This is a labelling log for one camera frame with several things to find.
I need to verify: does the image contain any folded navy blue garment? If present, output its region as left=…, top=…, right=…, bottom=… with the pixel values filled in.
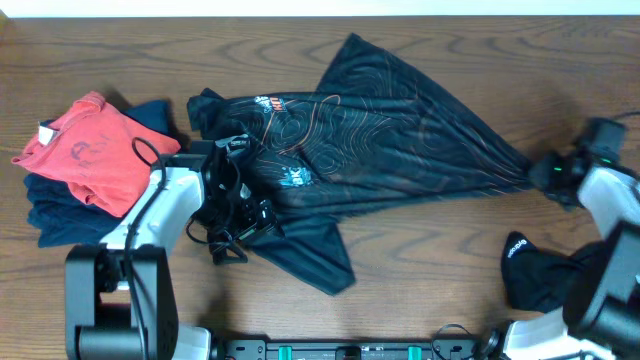
left=23, top=99, right=172, bottom=248

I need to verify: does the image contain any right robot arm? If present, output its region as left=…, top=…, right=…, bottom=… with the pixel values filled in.
left=476, top=116, right=639, bottom=359

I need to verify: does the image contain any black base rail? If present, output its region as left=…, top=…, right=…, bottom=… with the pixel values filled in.
left=223, top=338, right=479, bottom=360

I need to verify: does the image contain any folded orange t-shirt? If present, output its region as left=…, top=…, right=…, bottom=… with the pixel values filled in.
left=11, top=92, right=181, bottom=217

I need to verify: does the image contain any small black looped cable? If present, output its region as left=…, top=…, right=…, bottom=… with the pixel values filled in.
left=427, top=323, right=476, bottom=360

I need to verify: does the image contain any black jersey with orange lines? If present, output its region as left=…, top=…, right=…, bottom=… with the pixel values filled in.
left=187, top=35, right=531, bottom=295

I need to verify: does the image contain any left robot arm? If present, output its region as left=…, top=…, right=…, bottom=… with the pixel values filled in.
left=65, top=136, right=277, bottom=359

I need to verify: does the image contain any plain black garment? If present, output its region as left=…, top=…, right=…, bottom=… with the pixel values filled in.
left=501, top=231, right=605, bottom=313

